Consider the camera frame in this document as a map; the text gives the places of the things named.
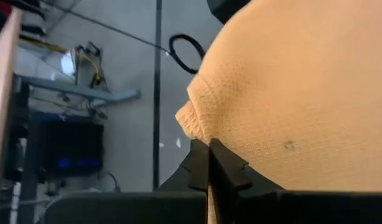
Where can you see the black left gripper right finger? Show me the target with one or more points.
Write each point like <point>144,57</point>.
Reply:
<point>231,174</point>

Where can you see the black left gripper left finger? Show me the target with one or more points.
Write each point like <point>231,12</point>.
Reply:
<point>194,171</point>

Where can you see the orange waffle weave towel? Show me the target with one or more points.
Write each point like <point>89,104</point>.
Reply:
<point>287,93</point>

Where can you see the black box blue lights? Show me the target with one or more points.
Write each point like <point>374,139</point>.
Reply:
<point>69,146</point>

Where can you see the grey desk leg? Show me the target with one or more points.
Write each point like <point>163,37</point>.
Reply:
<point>85,92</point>

